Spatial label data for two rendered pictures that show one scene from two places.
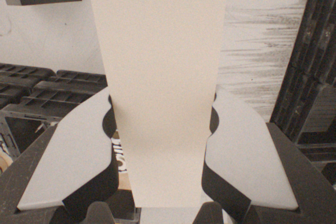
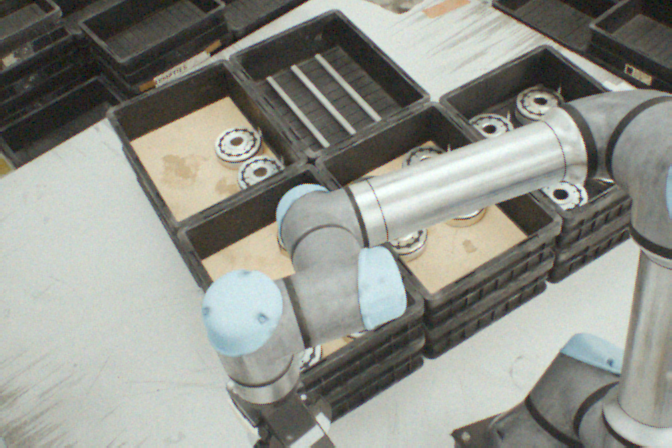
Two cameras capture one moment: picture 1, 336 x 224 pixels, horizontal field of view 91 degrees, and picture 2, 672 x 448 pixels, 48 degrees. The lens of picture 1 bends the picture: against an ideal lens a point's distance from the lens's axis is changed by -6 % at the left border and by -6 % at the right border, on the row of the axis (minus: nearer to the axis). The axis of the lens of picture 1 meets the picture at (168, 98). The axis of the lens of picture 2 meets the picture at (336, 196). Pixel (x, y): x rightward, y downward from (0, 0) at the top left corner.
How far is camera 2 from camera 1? 0.89 m
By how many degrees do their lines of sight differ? 20
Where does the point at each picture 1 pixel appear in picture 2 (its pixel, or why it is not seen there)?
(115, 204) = (221, 229)
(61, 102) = (376, 348)
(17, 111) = (406, 318)
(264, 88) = not seen: outside the picture
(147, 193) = not seen: hidden behind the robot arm
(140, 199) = not seen: hidden behind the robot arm
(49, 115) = (373, 337)
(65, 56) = (426, 390)
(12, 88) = (444, 317)
